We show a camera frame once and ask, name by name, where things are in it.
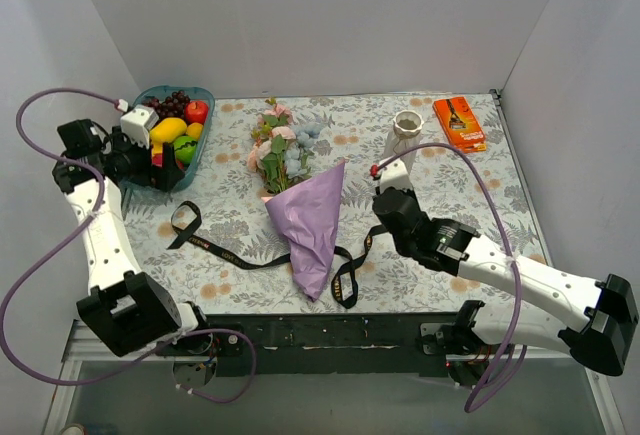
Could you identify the dark red grape bunch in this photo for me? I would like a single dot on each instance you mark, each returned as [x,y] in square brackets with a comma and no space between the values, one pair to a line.
[173,105]

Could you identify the artificial flower bunch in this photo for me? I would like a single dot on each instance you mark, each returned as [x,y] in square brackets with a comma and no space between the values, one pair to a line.
[282,148]

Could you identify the yellow mango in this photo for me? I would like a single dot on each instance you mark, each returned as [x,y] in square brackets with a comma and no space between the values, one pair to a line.
[168,130]

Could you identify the teal plastic fruit basket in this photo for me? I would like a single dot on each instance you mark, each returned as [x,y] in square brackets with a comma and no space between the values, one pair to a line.
[195,93]

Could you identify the floral tablecloth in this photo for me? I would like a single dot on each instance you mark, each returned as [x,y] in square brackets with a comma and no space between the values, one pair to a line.
[211,243]

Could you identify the red apple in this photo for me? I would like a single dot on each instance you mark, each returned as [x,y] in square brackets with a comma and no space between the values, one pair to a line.
[196,112]

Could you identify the orange product box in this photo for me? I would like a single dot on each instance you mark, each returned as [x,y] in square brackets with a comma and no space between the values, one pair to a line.
[459,124]

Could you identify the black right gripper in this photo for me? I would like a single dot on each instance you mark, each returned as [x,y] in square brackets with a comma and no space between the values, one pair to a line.
[382,200]

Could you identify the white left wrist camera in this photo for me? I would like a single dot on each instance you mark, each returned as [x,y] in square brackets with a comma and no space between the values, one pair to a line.
[137,124]

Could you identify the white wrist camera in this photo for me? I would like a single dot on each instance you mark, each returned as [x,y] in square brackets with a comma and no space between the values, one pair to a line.
[390,173]
[137,124]

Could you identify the white ribbed ceramic vase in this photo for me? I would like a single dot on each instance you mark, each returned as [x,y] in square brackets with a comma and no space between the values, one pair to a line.
[405,133]

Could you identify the aluminium frame rail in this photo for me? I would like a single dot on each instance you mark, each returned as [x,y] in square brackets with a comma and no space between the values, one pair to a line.
[541,391]

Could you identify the purple paper bouquet wrap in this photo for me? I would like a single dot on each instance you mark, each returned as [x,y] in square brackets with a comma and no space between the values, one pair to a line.
[307,217]

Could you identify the small orange fruit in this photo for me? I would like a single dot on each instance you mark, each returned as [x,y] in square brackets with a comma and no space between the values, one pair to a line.
[195,130]

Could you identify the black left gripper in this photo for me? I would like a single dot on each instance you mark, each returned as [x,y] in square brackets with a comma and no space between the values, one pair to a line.
[167,167]

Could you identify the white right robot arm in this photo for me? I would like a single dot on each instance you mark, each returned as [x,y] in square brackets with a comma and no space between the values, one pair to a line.
[593,321]

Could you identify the pink dragon fruit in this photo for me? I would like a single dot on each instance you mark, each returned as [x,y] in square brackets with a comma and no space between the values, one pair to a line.
[157,160]

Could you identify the green striped fruit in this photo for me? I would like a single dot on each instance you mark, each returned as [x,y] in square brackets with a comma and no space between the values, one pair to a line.
[185,148]

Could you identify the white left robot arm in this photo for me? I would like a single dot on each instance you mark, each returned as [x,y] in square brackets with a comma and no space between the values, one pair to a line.
[125,307]

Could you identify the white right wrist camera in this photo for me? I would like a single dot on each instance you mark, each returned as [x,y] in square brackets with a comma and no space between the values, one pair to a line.
[390,173]

